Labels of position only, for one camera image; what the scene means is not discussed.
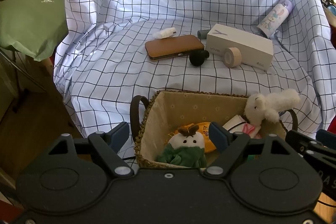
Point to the grey cylinder object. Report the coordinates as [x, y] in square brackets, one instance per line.
[202, 34]

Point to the white phone box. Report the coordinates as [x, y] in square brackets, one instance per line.
[255, 50]

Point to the small white plush piece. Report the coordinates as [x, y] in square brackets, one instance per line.
[165, 33]

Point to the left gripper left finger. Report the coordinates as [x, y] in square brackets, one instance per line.
[104, 147]

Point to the green white plush toy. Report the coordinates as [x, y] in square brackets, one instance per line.
[191, 157]

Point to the green printed cushion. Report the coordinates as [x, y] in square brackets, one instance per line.
[33, 27]

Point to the blue checked cloth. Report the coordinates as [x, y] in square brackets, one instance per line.
[102, 63]

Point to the brown leather case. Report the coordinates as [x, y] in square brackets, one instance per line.
[172, 47]

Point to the beige tape roll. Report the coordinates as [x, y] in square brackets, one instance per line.
[232, 57]

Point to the purple cartoon bottle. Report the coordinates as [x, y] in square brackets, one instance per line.
[275, 18]

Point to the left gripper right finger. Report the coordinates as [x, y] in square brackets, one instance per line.
[232, 149]

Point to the white bunny plush toy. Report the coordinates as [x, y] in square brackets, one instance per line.
[261, 107]

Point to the woven lined basket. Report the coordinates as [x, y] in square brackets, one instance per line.
[152, 121]

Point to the black fuzzy ball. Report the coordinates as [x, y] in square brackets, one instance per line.
[197, 58]

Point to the yellow plush toy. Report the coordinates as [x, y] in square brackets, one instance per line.
[200, 138]

